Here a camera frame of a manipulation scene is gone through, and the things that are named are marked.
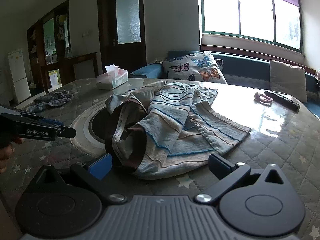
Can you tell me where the black remote control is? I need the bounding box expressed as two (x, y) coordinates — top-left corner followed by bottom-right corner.
(264, 89), (300, 112)

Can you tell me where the person's left hand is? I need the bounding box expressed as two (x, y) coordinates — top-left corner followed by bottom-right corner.
(0, 136), (24, 174)

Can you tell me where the blue sofa bench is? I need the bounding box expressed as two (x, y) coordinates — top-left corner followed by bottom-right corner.
(129, 51), (320, 120)

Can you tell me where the plain grey pillow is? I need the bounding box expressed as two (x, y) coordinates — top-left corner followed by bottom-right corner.
(269, 60), (308, 103)

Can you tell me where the white refrigerator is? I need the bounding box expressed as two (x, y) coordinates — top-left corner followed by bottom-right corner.
(7, 49), (32, 104)

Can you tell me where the yellow framed board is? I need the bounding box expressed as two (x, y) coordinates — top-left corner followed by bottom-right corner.
(49, 69), (60, 88)

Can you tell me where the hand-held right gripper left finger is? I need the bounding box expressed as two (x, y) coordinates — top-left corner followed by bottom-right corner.
(25, 152), (128, 204)

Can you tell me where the striped blue towel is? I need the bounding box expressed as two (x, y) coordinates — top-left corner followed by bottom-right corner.
(105, 80), (252, 180)

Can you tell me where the dark wooden glass door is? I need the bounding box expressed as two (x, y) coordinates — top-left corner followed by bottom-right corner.
(97, 0), (147, 67)

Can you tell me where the pink tissue box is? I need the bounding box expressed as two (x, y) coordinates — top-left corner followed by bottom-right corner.
(96, 65), (128, 90)

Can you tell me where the green framed window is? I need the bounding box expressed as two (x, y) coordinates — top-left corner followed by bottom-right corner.
(200, 0), (304, 53)

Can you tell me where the pink hair band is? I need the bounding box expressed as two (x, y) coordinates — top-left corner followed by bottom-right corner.
(254, 92), (274, 107)

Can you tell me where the dark wooden cabinet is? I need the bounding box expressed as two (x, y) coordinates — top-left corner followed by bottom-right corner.
(27, 0), (98, 93)

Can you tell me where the round black built-in cooker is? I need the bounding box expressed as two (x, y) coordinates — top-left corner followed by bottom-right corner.
(70, 102), (150, 158)

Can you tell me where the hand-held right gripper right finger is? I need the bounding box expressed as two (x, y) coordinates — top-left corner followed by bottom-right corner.
(194, 153), (292, 204)

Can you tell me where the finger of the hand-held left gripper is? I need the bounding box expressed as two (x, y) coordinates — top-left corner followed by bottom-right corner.
(54, 126), (77, 139)
(21, 113), (64, 127)

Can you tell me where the butterfly print pillow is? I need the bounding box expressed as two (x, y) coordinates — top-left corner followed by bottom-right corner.
(162, 51), (227, 84)

